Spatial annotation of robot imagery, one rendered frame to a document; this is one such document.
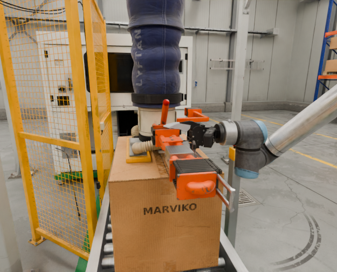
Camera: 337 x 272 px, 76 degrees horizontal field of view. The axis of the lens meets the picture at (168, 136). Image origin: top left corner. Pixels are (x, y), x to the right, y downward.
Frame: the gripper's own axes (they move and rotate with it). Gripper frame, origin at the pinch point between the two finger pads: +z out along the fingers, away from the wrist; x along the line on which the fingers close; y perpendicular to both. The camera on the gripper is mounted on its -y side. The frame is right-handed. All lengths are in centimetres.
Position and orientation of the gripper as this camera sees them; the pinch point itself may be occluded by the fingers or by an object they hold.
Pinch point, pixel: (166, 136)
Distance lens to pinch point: 74.5
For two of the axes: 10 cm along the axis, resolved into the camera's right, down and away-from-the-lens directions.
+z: -9.9, 0.4, -1.6
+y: -1.7, -2.4, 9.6
